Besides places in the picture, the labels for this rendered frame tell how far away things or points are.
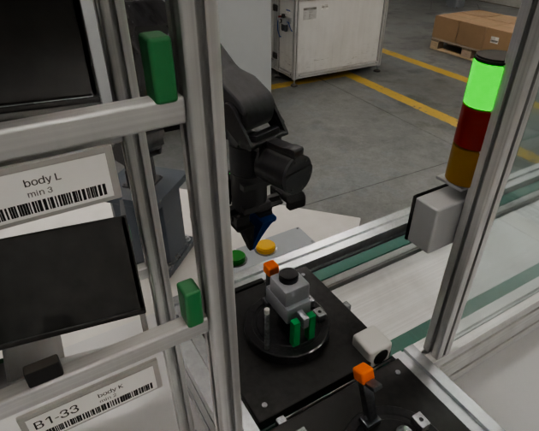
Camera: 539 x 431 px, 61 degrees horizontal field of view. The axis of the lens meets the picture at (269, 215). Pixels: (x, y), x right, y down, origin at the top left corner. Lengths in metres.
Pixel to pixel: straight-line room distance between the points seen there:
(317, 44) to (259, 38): 1.10
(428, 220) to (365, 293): 0.35
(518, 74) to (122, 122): 0.43
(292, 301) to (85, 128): 0.51
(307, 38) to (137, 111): 4.67
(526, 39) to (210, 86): 0.39
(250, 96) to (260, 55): 3.39
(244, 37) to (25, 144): 3.73
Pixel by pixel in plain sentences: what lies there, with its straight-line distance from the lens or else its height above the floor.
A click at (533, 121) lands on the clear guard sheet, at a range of 0.63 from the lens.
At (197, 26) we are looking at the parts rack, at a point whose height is 1.50.
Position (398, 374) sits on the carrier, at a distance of 0.75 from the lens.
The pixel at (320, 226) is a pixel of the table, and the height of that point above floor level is 0.86.
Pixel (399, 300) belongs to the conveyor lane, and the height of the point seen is 0.92.
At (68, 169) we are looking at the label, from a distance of 0.24.
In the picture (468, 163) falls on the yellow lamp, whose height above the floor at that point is 1.29.
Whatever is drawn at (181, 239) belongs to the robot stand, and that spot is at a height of 0.90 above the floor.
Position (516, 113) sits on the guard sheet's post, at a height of 1.37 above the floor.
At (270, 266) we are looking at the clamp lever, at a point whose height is 1.08.
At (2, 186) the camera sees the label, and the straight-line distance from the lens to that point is 0.24.
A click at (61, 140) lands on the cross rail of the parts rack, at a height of 1.46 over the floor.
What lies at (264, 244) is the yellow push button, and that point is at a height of 0.97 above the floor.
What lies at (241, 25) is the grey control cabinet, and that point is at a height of 0.77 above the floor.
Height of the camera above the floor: 1.55
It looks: 34 degrees down
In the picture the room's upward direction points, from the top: straight up
